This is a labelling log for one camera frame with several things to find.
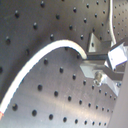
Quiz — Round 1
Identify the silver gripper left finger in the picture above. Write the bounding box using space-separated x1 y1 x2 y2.
80 61 124 88

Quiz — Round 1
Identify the white cable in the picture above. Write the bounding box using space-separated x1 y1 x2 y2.
0 39 88 116

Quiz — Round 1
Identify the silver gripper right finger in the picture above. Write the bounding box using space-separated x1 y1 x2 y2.
86 35 128 71

